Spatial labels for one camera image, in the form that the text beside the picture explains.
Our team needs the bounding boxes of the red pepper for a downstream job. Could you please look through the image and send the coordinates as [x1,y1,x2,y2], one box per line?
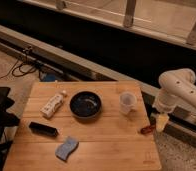
[140,124,156,135]

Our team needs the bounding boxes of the dark blue bowl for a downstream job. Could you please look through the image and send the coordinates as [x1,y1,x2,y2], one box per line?
[70,91,102,119]

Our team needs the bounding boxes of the clear plastic cup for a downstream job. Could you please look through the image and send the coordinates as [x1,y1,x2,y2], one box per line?
[119,92,137,115]

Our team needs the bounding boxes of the black chair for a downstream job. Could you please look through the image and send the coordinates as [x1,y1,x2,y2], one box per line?
[0,87,20,170]

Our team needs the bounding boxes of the blue sponge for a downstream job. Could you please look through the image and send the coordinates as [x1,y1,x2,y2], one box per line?
[55,137,79,161]

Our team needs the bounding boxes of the blue object on floor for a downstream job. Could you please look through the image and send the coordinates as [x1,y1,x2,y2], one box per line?
[40,74,56,82]

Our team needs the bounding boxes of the white bottle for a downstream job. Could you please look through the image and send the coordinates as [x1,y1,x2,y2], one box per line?
[41,90,67,119]

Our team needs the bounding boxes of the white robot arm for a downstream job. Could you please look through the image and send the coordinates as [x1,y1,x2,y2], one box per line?
[153,68,196,132]

